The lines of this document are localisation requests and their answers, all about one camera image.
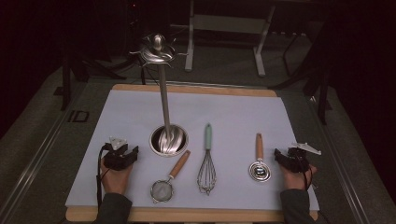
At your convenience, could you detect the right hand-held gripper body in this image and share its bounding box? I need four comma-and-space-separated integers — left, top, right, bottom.
281, 142, 322, 174

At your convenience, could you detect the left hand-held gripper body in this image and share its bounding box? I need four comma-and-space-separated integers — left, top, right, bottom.
103, 135, 134, 172

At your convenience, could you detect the wooden handle steel spoon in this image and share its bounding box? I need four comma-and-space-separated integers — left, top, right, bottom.
247, 133, 273, 183

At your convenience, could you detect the wooden handle mesh strainer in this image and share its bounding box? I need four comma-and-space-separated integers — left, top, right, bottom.
149, 149, 191, 204

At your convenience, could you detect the steel utensil rack stand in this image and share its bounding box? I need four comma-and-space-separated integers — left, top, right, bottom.
129, 32, 190, 158

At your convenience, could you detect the green handle wire whisk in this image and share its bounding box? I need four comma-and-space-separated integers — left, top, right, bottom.
196, 122, 219, 197

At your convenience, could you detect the person's right hand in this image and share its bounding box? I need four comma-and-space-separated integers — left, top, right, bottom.
279, 163, 318, 191

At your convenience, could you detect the person's left hand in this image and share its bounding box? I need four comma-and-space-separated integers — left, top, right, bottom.
100, 161, 134, 197

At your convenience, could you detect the white table sheet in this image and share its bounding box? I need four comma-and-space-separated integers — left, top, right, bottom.
64, 89, 320, 212

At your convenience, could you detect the black metal stand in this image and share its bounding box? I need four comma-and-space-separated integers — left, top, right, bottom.
53, 46, 127, 112
268, 29, 333, 126

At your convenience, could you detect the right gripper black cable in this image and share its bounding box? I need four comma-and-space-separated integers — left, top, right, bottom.
298, 154, 315, 191

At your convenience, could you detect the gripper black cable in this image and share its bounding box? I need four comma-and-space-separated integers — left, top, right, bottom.
95, 145, 110, 213
298, 154, 315, 191

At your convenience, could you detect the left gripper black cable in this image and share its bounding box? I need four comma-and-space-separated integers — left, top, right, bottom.
95, 145, 110, 213

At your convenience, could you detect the white metal frame stand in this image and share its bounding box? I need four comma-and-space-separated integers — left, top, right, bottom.
169, 0, 276, 78

